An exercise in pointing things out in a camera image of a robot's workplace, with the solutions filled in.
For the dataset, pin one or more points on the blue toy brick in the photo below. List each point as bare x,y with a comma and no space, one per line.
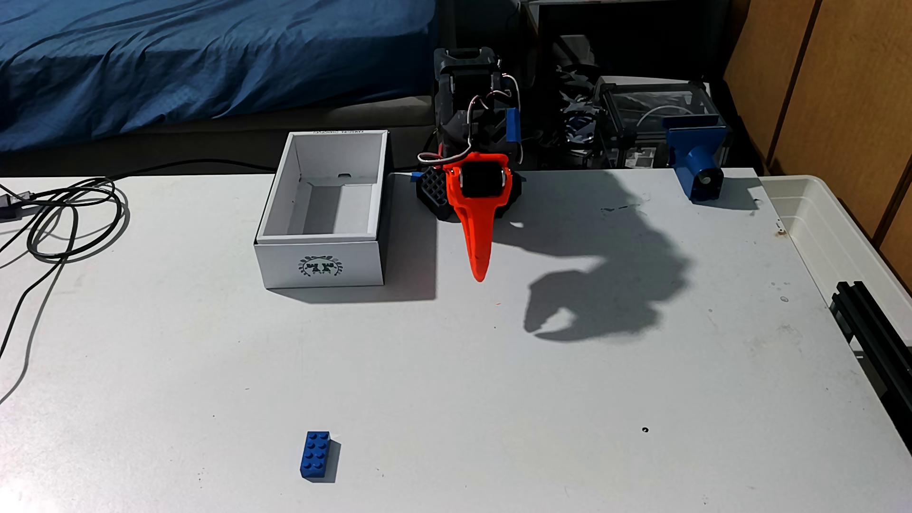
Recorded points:
315,454

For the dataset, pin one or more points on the white cardboard box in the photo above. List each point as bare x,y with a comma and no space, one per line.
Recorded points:
320,267

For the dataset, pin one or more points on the grey bed base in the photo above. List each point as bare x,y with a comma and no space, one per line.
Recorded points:
285,121

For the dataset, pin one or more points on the clear plastic case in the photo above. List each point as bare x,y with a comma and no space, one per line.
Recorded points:
655,100

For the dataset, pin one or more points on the blue bed blanket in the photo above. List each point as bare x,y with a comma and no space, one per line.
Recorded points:
178,57

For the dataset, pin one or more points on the white plastic bin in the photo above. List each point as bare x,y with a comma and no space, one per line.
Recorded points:
819,228

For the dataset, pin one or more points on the wooden cabinet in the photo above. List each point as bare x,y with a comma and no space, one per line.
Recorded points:
841,92

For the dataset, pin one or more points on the black power plug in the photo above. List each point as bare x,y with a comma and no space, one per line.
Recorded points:
8,206

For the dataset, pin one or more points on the blue printed mount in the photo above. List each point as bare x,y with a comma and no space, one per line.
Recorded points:
695,153

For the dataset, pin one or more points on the black aluminium rail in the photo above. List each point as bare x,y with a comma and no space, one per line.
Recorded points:
873,335

